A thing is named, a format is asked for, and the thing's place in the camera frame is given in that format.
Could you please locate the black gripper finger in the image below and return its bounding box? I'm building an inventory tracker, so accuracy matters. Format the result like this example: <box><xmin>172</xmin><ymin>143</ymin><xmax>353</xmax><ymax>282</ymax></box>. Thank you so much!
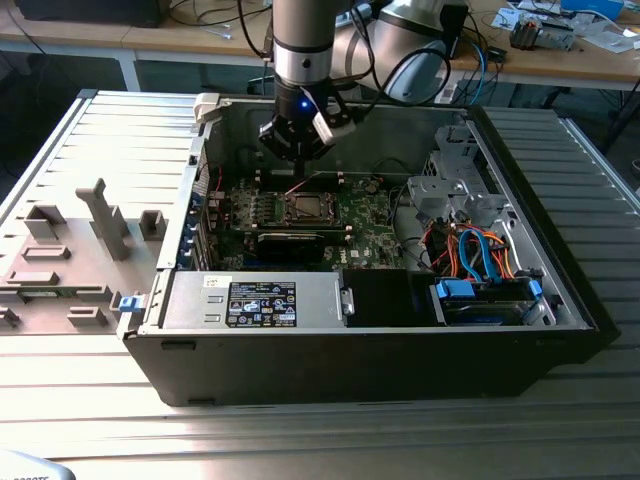
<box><xmin>298</xmin><ymin>133</ymin><xmax>337</xmax><ymax>177</ymax></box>
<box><xmin>258</xmin><ymin>113</ymin><xmax>302</xmax><ymax>177</ymax></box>

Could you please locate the metal wire locking lever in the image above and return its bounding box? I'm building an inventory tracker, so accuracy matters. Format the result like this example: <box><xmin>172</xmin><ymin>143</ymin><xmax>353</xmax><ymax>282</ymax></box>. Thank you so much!
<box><xmin>283</xmin><ymin>173</ymin><xmax>325</xmax><ymax>195</ymax></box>

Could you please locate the metal socket cover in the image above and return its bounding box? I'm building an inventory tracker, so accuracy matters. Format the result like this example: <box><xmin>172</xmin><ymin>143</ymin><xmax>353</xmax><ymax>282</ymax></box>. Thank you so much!
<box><xmin>284</xmin><ymin>192</ymin><xmax>341</xmax><ymax>225</ymax></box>

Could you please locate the CPU socket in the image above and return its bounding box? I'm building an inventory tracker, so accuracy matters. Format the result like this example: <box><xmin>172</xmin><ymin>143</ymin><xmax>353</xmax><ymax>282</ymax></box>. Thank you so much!
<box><xmin>282</xmin><ymin>191</ymin><xmax>344</xmax><ymax>226</ymax></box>

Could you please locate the metal CPU cooler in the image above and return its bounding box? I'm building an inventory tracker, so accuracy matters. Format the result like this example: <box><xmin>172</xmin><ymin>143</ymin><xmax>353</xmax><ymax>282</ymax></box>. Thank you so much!
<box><xmin>508</xmin><ymin>13</ymin><xmax>544</xmax><ymax>51</ymax></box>

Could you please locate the beige case latch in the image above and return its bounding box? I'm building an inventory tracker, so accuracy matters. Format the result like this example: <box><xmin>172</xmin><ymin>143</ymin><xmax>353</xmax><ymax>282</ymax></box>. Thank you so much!
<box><xmin>193</xmin><ymin>92</ymin><xmax>234</xmax><ymax>125</ymax></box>

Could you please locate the green motherboard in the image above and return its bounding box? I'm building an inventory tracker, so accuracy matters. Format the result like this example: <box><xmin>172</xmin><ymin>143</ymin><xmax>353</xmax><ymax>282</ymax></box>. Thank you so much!
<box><xmin>207</xmin><ymin>174</ymin><xmax>409</xmax><ymax>274</ymax></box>

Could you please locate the black graphics card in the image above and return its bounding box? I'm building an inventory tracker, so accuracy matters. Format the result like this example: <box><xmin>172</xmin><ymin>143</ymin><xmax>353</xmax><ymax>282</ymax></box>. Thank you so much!
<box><xmin>254</xmin><ymin>230</ymin><xmax>326</xmax><ymax>265</ymax></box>

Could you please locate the metal drive cage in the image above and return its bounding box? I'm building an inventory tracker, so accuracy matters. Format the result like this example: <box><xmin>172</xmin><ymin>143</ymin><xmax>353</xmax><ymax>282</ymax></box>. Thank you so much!
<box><xmin>405</xmin><ymin>123</ymin><xmax>524</xmax><ymax>236</ymax></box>

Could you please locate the black plastic shroud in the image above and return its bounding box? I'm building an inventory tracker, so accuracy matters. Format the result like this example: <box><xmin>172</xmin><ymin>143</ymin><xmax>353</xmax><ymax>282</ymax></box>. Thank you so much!
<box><xmin>343</xmin><ymin>268</ymin><xmax>437</xmax><ymax>329</ymax></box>

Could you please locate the grey power supply unit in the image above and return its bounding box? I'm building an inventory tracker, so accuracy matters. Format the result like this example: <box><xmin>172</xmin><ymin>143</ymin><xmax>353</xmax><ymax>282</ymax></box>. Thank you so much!
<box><xmin>159</xmin><ymin>271</ymin><xmax>357</xmax><ymax>331</ymax></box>

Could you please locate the black PC case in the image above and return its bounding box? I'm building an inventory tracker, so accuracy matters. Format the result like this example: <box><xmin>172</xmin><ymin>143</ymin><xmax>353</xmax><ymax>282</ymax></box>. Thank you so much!
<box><xmin>115</xmin><ymin>91</ymin><xmax>621</xmax><ymax>409</ymax></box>

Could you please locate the black monitor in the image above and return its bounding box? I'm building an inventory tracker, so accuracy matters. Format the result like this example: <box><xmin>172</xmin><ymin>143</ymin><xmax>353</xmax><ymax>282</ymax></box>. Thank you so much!
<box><xmin>13</xmin><ymin>0</ymin><xmax>164</xmax><ymax>29</ymax></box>

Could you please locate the wooden desk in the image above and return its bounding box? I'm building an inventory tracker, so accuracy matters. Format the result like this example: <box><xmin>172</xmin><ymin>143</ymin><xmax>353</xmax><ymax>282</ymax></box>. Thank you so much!
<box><xmin>0</xmin><ymin>0</ymin><xmax>640</xmax><ymax>94</ymax></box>

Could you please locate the hard disk in blue carrier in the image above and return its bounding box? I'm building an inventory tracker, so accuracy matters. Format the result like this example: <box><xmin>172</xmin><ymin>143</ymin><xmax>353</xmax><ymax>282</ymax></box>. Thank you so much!
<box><xmin>428</xmin><ymin>276</ymin><xmax>545</xmax><ymax>328</ymax></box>

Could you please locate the grey parts rack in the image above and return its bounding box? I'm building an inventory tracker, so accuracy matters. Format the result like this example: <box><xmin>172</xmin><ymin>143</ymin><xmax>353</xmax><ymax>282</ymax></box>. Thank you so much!
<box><xmin>0</xmin><ymin>177</ymin><xmax>169</xmax><ymax>336</ymax></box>

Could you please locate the green RAM stick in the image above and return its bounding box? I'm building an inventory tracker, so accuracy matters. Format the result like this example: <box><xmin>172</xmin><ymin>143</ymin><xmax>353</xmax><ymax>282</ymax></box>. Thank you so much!
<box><xmin>19</xmin><ymin>285</ymin><xmax>69</xmax><ymax>300</ymax></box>

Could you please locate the blue box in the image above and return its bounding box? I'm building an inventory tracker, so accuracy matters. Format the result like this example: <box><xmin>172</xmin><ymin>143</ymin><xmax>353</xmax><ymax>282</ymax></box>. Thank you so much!
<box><xmin>559</xmin><ymin>0</ymin><xmax>626</xmax><ymax>19</ymax></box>

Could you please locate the pale teach pendant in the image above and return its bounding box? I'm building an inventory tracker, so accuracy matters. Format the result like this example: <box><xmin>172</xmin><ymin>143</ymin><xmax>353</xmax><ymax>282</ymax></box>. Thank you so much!
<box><xmin>0</xmin><ymin>448</ymin><xmax>77</xmax><ymax>480</ymax></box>

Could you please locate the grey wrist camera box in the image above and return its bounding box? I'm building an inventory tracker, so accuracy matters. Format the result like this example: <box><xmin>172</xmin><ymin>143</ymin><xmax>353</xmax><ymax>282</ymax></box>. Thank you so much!
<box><xmin>311</xmin><ymin>102</ymin><xmax>357</xmax><ymax>147</ymax></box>

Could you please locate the blue data wire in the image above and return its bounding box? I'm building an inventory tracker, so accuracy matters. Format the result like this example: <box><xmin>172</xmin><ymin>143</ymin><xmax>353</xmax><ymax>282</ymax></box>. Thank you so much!
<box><xmin>457</xmin><ymin>227</ymin><xmax>504</xmax><ymax>284</ymax></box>

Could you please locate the orange wire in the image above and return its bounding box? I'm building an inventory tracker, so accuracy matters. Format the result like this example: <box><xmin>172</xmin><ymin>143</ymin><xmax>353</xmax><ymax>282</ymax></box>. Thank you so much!
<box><xmin>492</xmin><ymin>232</ymin><xmax>519</xmax><ymax>284</ymax></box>

